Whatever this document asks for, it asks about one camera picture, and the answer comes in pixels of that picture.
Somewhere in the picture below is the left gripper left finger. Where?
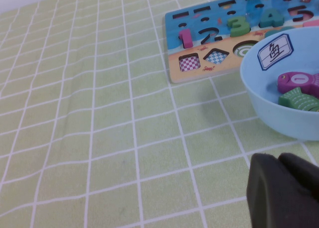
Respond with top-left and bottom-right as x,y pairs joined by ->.
246,152 -> 319,228

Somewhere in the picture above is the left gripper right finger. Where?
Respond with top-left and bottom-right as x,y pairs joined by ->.
278,152 -> 319,203

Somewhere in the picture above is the light blue plastic bowl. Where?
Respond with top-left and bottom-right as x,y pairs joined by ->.
239,26 -> 319,141

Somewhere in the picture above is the green striped fish piece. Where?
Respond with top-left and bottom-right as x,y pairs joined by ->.
278,87 -> 319,113

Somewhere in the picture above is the teal heart piece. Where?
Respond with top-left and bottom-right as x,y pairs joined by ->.
264,26 -> 299,38

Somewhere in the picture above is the blue wooden puzzle board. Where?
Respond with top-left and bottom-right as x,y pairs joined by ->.
163,0 -> 319,84

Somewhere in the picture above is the green number three piece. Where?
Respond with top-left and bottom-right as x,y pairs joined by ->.
226,15 -> 251,37

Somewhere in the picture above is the teal number four piece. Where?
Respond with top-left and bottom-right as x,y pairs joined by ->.
259,8 -> 285,28

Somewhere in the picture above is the pink number one piece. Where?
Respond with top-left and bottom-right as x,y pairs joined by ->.
178,28 -> 194,49

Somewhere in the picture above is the purple fish number one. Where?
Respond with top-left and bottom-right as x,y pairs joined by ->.
277,72 -> 319,96

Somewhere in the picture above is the green checked tablecloth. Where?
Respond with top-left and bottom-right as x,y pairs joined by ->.
0,0 -> 319,228

